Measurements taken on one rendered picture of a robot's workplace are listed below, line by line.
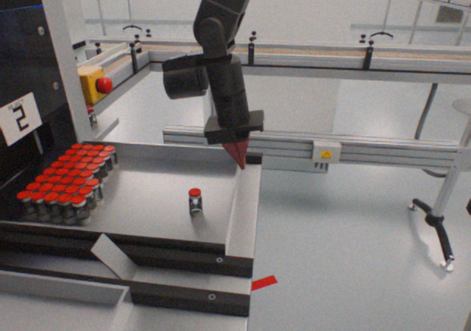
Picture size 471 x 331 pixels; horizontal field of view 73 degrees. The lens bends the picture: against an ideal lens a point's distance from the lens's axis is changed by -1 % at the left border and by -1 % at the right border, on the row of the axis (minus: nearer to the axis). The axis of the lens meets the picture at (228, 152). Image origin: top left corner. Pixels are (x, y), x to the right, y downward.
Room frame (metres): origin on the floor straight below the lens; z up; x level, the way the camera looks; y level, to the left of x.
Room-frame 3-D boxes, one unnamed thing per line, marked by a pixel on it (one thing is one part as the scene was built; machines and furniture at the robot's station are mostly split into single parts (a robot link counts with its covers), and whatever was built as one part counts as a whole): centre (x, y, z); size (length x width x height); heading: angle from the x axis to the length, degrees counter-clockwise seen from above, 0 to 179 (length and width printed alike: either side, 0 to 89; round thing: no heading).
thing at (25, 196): (0.48, 0.31, 0.91); 0.18 x 0.02 x 0.05; 173
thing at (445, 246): (1.26, -1.07, 0.07); 0.50 x 0.08 x 0.14; 172
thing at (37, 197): (0.48, 0.29, 0.91); 0.18 x 0.02 x 0.05; 173
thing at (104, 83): (0.73, 0.29, 1.00); 0.04 x 0.04 x 0.04; 82
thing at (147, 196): (0.46, 0.16, 0.90); 0.34 x 0.26 x 0.04; 83
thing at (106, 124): (0.76, 0.38, 0.87); 0.14 x 0.13 x 0.02; 82
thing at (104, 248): (0.28, 0.10, 0.91); 0.14 x 0.03 x 0.06; 82
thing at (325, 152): (1.28, -0.45, 0.50); 0.12 x 0.05 x 0.09; 82
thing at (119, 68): (1.04, 0.44, 0.92); 0.69 x 0.16 x 0.16; 172
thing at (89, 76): (0.74, 0.34, 1.00); 0.08 x 0.07 x 0.07; 82
